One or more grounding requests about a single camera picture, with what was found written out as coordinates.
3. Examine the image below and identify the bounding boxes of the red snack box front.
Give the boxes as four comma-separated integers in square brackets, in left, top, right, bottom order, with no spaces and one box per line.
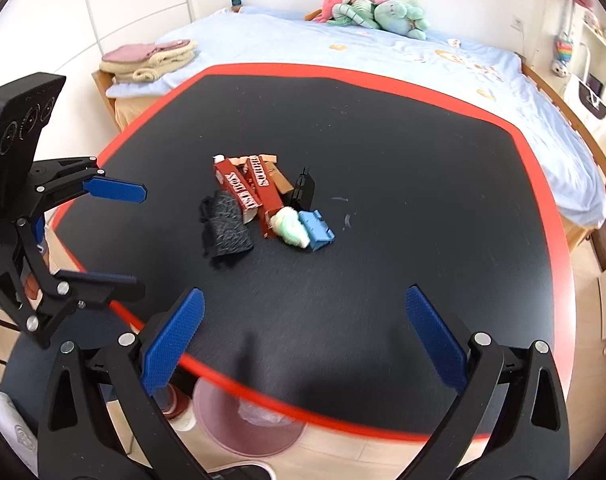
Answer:
[213,155,262,224]

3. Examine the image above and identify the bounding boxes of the red snack box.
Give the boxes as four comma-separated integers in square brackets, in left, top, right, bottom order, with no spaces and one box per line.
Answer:
[243,155,283,238]
[213,155,262,224]

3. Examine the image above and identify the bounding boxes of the black sock pair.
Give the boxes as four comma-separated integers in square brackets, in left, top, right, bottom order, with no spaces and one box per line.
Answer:
[199,190,254,266]

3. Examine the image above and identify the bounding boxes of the brown cardboard piece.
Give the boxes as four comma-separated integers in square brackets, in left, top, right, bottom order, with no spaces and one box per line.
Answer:
[227,152,296,196]

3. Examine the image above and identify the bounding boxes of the light blue plastic piece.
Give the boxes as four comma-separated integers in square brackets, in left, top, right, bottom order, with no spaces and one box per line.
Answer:
[299,210,335,252]

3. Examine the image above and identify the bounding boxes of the mint green sock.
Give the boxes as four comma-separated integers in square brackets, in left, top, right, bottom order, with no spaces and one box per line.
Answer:
[269,206,311,248]

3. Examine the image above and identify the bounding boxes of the black binder clip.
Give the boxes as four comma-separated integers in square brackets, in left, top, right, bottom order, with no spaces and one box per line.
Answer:
[289,168,315,211]

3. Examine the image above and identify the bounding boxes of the pink mesh trash bin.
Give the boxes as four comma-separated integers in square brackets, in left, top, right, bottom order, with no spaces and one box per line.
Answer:
[192,378,306,458]

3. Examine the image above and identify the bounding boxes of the person leg dark trousers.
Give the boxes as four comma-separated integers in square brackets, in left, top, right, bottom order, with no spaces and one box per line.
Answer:
[0,308,137,434]

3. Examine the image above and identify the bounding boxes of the folded blankets stack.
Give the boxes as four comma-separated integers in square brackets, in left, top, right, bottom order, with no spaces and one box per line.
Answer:
[99,39,197,82]

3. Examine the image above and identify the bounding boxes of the red-edged black table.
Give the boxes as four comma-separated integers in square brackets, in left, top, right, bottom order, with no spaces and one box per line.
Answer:
[53,64,575,440]

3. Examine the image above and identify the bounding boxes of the bed with blue sheet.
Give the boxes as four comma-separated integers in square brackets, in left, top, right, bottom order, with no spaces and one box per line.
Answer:
[94,8,606,246]

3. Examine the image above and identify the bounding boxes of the white chair with bag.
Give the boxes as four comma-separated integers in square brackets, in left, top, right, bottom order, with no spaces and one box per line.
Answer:
[563,75,606,154]

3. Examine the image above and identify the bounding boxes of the plush toy pile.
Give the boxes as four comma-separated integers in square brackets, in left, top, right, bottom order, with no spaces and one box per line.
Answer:
[304,0,428,40]

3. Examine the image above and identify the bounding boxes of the rainbow plush hanging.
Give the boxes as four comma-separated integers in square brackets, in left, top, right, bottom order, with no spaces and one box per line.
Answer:
[551,32,573,78]

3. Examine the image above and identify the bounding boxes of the white bookshelf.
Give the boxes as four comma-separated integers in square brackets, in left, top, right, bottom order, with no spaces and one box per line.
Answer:
[582,1,606,96]

